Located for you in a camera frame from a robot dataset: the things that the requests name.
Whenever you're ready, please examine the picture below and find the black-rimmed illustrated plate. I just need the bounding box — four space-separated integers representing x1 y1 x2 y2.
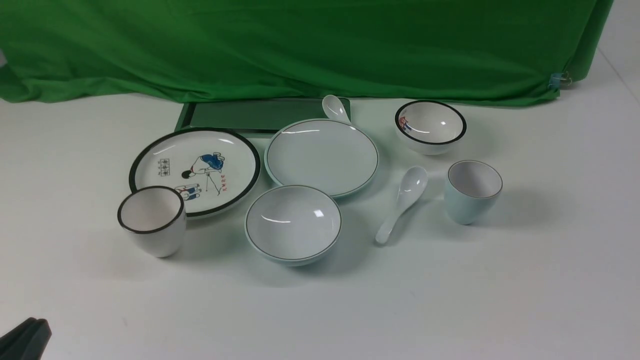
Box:
128 128 261 220

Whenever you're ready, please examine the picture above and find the dark green rectangular tray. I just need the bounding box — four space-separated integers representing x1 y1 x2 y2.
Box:
174 97 327 135

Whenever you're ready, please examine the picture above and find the white ceramic spoon on tray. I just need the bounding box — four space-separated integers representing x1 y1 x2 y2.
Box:
321 95 351 125

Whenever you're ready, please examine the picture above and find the pale green cup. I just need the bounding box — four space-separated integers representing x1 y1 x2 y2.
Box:
444 160 504 225

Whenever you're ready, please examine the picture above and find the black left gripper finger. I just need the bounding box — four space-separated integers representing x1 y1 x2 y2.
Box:
0 317 41 360
17 320 52 360

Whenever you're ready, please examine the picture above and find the white ceramic spoon on table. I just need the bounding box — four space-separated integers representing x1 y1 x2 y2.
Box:
374 166 429 246

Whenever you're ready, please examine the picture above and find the black-rimmed white small bowl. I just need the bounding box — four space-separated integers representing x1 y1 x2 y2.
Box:
394 100 467 156

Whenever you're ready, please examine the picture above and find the green backdrop cloth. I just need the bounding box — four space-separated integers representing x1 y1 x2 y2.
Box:
0 0 613 107

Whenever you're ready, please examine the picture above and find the pale green large bowl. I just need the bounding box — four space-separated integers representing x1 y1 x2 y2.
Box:
244 185 344 267

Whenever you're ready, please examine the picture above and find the black-rimmed white cup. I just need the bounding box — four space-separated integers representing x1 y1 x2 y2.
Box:
116 186 187 258

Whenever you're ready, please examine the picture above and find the blue binder clip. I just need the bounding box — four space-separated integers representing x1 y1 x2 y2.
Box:
547 71 573 90

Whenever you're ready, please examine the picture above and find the pale green round plate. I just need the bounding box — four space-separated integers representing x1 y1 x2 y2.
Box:
263 118 380 198

